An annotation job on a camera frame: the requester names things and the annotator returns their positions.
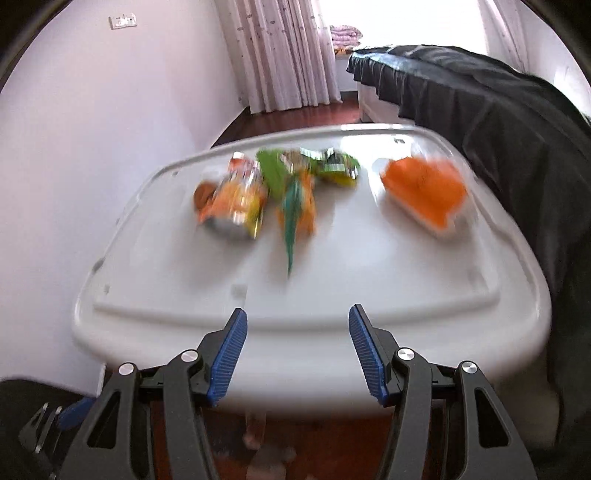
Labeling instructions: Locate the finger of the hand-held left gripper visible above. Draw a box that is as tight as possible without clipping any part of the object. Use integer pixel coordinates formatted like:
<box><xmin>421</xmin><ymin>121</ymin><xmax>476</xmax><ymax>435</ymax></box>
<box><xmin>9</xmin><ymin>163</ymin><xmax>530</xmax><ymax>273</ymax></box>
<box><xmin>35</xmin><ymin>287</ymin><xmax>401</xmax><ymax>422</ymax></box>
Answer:
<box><xmin>18</xmin><ymin>396</ymin><xmax>99</xmax><ymax>457</ymax></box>

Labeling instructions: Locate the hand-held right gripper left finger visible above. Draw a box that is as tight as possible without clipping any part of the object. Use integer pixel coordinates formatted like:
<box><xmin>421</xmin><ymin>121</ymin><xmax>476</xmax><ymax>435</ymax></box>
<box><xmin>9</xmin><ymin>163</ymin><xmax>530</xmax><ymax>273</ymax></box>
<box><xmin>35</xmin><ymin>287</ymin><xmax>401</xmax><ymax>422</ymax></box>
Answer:
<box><xmin>60</xmin><ymin>308</ymin><xmax>249</xmax><ymax>480</ymax></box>

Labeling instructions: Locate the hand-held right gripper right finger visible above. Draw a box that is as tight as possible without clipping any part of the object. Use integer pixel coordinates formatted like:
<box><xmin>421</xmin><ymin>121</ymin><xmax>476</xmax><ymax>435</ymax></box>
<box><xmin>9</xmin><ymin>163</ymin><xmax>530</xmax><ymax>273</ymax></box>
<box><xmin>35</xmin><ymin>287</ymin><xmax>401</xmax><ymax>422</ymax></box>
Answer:
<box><xmin>348</xmin><ymin>304</ymin><xmax>539</xmax><ymax>480</ymax></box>

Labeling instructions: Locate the teal and orange wrapper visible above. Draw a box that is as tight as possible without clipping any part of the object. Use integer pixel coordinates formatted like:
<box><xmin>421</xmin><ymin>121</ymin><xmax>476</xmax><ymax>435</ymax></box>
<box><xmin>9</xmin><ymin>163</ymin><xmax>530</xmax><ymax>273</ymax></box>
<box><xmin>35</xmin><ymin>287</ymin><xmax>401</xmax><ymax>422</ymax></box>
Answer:
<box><xmin>276</xmin><ymin>173</ymin><xmax>320</xmax><ymax>278</ymax></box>

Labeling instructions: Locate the white plastic storage box lid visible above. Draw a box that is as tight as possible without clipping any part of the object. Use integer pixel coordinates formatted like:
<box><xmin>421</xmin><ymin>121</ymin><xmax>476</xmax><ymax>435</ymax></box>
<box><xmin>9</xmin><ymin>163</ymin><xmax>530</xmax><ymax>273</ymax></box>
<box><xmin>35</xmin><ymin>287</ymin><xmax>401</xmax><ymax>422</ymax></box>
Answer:
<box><xmin>71</xmin><ymin>124</ymin><xmax>553</xmax><ymax>418</ymax></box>

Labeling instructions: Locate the orange snack packet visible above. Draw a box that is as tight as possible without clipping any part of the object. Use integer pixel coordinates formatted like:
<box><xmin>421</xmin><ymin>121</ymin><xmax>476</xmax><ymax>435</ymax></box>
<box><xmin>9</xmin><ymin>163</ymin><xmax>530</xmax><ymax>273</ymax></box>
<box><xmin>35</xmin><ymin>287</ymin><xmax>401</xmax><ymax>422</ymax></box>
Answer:
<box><xmin>198</xmin><ymin>154</ymin><xmax>271</xmax><ymax>241</ymax></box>

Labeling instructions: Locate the brown round snack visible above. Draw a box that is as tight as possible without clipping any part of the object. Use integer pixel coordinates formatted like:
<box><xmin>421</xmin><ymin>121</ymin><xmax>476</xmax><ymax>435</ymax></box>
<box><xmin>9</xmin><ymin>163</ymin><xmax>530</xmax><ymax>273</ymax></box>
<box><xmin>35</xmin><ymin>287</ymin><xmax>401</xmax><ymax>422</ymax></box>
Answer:
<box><xmin>193</xmin><ymin>181</ymin><xmax>218</xmax><ymax>219</ymax></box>

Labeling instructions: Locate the orange pack in clear bag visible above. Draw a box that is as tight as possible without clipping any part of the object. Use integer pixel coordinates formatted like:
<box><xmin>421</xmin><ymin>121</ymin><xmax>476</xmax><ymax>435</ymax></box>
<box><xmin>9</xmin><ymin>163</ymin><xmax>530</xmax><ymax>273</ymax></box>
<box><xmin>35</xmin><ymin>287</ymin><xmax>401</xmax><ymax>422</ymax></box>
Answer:
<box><xmin>378</xmin><ymin>154</ymin><xmax>471</xmax><ymax>240</ymax></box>

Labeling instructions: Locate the dark green snack packet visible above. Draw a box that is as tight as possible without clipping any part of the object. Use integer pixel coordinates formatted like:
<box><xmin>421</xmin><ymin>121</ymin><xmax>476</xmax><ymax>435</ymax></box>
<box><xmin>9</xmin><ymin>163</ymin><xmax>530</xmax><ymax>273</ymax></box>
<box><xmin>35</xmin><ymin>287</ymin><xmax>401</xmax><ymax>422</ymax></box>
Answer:
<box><xmin>300</xmin><ymin>147</ymin><xmax>362</xmax><ymax>188</ymax></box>

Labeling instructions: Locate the white bed base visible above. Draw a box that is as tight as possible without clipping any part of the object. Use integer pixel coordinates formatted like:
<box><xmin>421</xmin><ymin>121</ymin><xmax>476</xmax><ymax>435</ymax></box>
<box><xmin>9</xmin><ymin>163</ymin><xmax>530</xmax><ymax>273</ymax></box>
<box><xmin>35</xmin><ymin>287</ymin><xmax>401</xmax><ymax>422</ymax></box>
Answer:
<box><xmin>358</xmin><ymin>82</ymin><xmax>417</xmax><ymax>124</ymax></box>

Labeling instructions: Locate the pink dotted curtain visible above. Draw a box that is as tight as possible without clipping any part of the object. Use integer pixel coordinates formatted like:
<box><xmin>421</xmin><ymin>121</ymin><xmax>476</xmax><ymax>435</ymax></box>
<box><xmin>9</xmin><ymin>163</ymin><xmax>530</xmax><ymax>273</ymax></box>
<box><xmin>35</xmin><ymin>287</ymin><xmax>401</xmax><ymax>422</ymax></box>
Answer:
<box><xmin>230</xmin><ymin>0</ymin><xmax>343</xmax><ymax>114</ymax></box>
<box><xmin>479</xmin><ymin>0</ymin><xmax>528</xmax><ymax>71</ymax></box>

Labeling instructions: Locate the folded pink bedding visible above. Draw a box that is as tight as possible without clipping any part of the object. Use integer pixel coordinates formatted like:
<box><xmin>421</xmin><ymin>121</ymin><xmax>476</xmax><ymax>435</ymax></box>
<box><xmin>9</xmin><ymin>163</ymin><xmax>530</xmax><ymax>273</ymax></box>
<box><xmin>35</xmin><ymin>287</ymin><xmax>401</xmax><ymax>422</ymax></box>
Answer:
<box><xmin>329</xmin><ymin>25</ymin><xmax>364</xmax><ymax>57</ymax></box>

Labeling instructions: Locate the window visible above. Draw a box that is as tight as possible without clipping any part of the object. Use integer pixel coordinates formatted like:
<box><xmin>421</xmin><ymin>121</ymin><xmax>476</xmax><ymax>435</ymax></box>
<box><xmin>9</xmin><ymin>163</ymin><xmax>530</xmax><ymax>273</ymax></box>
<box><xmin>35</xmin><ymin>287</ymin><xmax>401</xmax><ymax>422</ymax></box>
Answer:
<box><xmin>318</xmin><ymin>0</ymin><xmax>490</xmax><ymax>52</ymax></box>

